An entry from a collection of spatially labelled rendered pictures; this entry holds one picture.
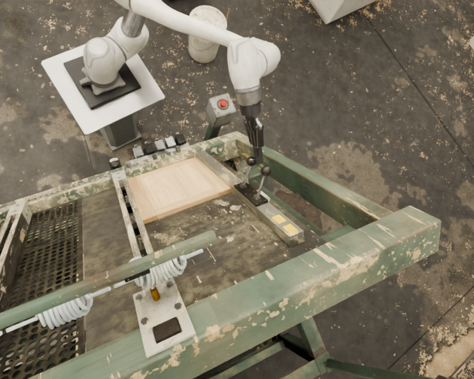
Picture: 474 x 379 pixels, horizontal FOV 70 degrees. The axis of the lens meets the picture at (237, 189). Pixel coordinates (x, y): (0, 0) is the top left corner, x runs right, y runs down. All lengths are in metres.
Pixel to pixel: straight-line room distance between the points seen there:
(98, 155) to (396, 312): 2.71
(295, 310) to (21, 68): 2.84
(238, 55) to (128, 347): 0.88
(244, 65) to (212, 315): 0.78
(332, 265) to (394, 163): 2.71
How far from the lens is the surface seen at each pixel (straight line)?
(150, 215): 1.37
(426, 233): 0.97
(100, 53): 1.92
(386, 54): 3.99
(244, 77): 1.18
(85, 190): 1.81
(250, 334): 0.78
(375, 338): 3.18
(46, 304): 0.71
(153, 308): 0.81
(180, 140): 2.00
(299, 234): 1.04
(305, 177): 1.32
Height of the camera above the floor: 2.62
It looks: 72 degrees down
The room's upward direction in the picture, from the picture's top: 43 degrees clockwise
